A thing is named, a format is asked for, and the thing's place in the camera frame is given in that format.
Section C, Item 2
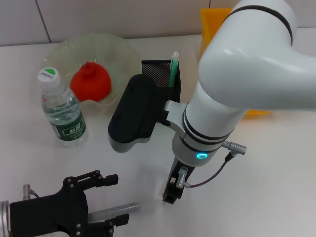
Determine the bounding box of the green glass fruit plate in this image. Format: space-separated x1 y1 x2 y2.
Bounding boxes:
40 32 141 109

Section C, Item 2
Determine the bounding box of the red-orange fruit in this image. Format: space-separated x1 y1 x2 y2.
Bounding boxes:
70 61 112 102

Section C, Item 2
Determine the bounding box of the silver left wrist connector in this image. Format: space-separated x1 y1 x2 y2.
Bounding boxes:
23 184 33 199

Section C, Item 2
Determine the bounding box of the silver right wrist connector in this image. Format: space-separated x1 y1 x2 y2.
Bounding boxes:
176 166 189 188

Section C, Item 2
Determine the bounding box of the thin right wrist cable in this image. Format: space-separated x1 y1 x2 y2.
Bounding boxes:
185 150 235 188

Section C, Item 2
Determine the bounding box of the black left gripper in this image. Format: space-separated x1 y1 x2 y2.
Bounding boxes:
9 176 89 237

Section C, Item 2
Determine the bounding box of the mint green white pen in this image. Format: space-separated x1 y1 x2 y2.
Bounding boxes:
168 51 179 87

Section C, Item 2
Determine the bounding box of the clear water bottle green label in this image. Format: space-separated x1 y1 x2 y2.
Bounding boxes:
37 67 88 148

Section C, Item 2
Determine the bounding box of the silver glitter marker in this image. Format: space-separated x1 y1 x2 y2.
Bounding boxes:
87 202 140 223

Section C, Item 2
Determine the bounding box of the yellow plastic bin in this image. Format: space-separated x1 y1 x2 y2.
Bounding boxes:
200 8 271 120

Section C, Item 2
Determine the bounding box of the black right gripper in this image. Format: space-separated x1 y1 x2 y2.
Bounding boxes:
74 158 196 237

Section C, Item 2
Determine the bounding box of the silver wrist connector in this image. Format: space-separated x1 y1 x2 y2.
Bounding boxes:
176 166 189 188
23 184 33 199

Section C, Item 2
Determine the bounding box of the black mesh pen holder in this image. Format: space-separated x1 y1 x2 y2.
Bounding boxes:
141 59 181 104

